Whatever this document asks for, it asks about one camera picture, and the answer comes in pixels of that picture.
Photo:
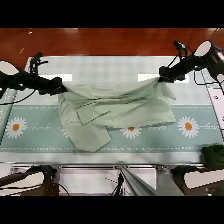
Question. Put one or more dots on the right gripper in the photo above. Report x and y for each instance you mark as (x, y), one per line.
(170, 73)

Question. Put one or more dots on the silver frame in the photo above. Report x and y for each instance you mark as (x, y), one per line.
(140, 183)

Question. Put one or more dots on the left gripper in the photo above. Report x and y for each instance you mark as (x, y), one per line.
(52, 86)

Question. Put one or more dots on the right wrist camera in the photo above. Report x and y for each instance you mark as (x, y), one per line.
(180, 48)

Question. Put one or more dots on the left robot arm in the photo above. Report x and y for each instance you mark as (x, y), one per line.
(20, 80)

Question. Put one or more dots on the dark green garment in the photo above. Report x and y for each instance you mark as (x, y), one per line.
(213, 156)

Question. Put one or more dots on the pale green T-shirt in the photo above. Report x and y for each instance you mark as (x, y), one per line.
(133, 106)

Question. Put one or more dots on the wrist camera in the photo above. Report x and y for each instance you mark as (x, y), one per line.
(36, 63)
(180, 48)

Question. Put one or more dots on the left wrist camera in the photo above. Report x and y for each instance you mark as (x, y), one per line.
(36, 63)

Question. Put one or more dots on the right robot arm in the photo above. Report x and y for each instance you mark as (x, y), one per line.
(206, 58)

